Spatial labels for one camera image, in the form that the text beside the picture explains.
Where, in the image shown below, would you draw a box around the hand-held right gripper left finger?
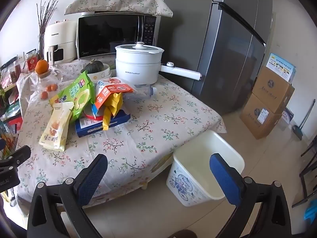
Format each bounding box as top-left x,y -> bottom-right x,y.
27,154 -> 108,238

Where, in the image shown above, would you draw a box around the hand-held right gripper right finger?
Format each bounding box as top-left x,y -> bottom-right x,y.
209,153 -> 299,238

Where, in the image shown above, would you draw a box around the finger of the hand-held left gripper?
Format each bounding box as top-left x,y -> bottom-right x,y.
0,145 -> 31,169

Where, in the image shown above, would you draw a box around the white plastic bin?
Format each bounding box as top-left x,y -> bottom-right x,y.
166,131 -> 245,207

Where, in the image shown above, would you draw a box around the yellow white snack bag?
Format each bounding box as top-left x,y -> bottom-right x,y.
39,103 -> 75,152

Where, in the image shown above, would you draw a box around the blue cardboard box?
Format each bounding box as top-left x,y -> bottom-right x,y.
75,109 -> 131,138

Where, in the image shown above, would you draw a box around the yellow wrapper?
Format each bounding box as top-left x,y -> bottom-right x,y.
102,93 -> 123,131

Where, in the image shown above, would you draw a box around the green snack bag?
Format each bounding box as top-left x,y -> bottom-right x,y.
50,70 -> 97,123

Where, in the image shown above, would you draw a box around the orange red snack bag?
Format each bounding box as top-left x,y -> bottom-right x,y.
95,78 -> 136,112

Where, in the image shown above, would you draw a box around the green potted plant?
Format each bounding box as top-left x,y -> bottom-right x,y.
0,86 -> 7,116

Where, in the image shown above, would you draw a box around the floral tablecloth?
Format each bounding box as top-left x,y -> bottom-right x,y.
15,59 -> 227,202

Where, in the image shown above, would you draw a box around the brown round object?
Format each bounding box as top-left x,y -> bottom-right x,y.
171,229 -> 199,238

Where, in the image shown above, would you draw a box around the brown cardboard box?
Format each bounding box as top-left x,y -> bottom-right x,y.
251,66 -> 296,115
239,95 -> 283,140

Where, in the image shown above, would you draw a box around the glass jar with small oranges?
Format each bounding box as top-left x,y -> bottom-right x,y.
35,69 -> 63,100

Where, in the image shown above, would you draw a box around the spice jar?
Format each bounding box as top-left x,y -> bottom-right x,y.
9,60 -> 22,80

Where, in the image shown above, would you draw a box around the dark wooden chair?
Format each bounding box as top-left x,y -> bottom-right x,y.
292,126 -> 317,209

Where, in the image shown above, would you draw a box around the large orange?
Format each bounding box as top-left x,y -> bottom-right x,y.
35,59 -> 49,74

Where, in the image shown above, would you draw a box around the small blue box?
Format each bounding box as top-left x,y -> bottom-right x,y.
281,108 -> 294,124

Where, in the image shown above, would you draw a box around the red label jar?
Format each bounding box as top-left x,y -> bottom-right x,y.
25,50 -> 38,73

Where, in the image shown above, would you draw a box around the bright blue cloth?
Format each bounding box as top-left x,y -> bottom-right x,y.
304,200 -> 317,226

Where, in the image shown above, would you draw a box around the clear plastic bottle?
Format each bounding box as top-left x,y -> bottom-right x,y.
124,84 -> 158,100

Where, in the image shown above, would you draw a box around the white bowl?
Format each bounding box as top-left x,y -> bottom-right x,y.
87,64 -> 111,78

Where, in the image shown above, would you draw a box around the dark green pumpkin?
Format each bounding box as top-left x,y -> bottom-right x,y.
81,59 -> 104,74

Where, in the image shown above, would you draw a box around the glass vase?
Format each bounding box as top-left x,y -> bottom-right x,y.
37,31 -> 47,59

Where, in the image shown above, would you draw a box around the white air fryer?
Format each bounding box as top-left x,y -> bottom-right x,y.
44,20 -> 78,66

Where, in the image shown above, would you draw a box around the white electric cooking pot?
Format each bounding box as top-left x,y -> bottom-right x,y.
115,42 -> 202,85

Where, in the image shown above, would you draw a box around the grey refrigerator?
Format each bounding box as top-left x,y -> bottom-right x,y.
158,0 -> 273,116

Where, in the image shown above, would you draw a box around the blue white printed box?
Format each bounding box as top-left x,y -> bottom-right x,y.
266,53 -> 297,82

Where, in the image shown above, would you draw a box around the black microwave oven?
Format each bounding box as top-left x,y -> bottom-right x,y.
75,14 -> 161,60

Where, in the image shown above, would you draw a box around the dried twigs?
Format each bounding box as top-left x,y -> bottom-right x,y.
36,0 -> 66,36

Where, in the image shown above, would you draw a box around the floral cloth cover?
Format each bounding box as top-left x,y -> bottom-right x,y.
64,0 -> 174,18

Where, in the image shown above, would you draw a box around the black wire shelf rack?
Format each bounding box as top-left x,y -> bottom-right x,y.
0,57 -> 26,159

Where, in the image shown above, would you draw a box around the dustpan with long handle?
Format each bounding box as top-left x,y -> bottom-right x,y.
292,102 -> 314,140

